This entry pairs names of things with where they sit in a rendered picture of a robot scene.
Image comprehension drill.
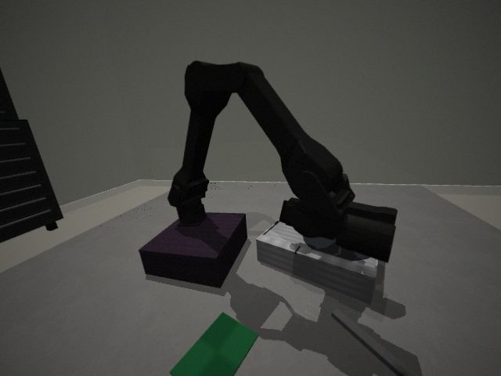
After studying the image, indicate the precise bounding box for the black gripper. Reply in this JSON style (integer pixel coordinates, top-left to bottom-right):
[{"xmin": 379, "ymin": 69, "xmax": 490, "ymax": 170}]
[{"xmin": 289, "ymin": 197, "xmax": 334, "ymax": 240}]

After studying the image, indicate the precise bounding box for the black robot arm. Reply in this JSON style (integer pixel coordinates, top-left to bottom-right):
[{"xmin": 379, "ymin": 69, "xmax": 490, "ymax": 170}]
[{"xmin": 168, "ymin": 61, "xmax": 398, "ymax": 263}]

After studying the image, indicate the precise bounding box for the dark grey round disc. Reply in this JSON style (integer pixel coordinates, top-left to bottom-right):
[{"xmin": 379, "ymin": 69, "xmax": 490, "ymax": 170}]
[{"xmin": 303, "ymin": 236, "xmax": 369, "ymax": 261}]

